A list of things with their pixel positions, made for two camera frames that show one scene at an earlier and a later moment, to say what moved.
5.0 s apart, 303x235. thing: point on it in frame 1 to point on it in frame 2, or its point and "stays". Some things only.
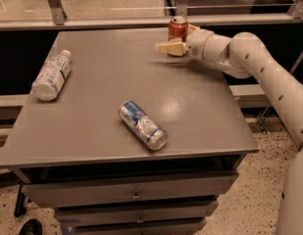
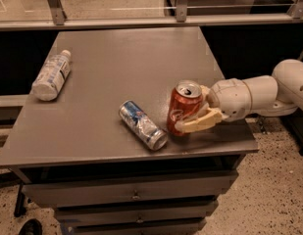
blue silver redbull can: (153, 135) stays
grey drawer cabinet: (125, 140) stays
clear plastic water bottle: (53, 76) stays
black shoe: (31, 226) stays
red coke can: (177, 28) to (185, 97)
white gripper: (197, 43) to (229, 98)
